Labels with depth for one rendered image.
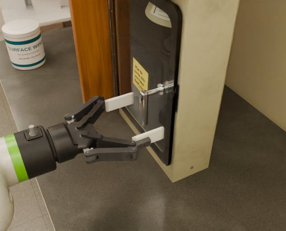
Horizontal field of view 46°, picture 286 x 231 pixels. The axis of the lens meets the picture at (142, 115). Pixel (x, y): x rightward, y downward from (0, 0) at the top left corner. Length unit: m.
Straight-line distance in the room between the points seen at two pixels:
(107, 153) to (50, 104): 0.54
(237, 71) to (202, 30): 0.59
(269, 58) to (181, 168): 0.45
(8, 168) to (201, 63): 0.40
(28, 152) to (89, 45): 0.43
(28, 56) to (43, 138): 0.71
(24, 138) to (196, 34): 0.36
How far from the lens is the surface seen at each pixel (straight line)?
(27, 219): 2.02
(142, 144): 0.65
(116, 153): 0.63
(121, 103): 0.77
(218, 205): 0.84
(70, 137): 0.65
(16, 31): 1.29
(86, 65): 0.99
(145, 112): 0.72
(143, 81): 0.78
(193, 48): 0.63
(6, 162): 0.63
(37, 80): 1.27
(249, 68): 1.16
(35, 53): 1.32
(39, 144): 0.64
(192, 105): 0.71
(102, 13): 0.94
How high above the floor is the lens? 1.61
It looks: 39 degrees down
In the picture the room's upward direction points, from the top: straight up
